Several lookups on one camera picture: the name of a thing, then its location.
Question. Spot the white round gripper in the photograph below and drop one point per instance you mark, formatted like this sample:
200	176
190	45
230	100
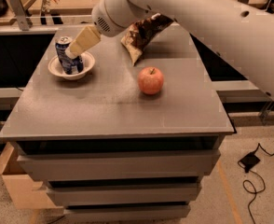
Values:
100	19

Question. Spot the blue pepsi can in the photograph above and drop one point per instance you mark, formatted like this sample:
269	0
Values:
70	66

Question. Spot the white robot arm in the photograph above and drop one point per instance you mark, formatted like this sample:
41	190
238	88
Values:
241	35

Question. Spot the white paper bowl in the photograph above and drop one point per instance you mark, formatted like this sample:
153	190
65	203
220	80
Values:
55	67

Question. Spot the brown chip bag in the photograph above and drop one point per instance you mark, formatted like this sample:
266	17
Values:
141	33

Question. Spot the red apple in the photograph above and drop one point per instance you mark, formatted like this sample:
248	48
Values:
150	80

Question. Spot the grey drawer cabinet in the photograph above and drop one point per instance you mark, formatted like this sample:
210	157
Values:
107	151

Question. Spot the cardboard box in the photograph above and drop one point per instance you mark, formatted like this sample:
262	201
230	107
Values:
23	191

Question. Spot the grey metal bracket left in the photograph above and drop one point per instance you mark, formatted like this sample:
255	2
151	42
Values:
20	14

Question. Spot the black power adapter with cable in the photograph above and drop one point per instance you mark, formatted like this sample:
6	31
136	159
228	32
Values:
247	163

